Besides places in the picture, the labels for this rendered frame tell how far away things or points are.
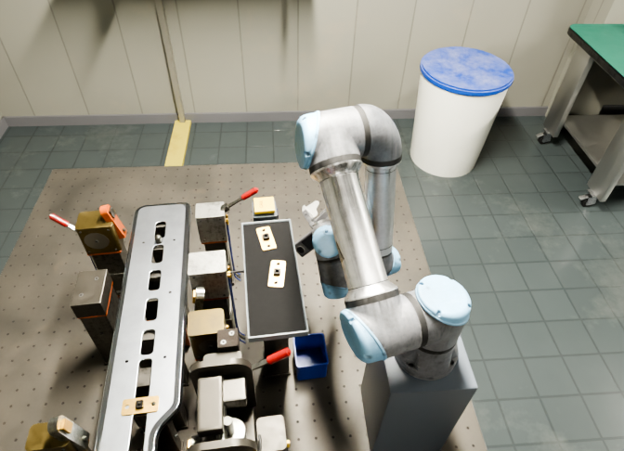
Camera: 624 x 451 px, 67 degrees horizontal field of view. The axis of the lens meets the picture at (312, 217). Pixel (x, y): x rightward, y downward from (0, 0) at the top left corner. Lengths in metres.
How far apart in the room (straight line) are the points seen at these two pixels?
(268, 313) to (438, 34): 2.90
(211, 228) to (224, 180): 0.68
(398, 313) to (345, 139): 0.37
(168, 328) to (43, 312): 0.67
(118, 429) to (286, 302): 0.48
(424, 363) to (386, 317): 0.20
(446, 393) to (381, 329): 0.29
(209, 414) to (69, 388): 0.77
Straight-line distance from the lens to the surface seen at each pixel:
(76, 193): 2.32
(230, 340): 1.19
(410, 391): 1.14
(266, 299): 1.17
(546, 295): 2.94
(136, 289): 1.46
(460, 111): 3.11
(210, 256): 1.34
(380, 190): 1.12
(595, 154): 3.69
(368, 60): 3.68
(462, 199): 3.31
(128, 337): 1.37
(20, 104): 4.21
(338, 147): 0.98
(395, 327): 0.96
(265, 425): 1.11
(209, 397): 1.03
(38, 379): 1.77
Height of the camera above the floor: 2.11
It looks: 45 degrees down
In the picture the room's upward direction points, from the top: 2 degrees clockwise
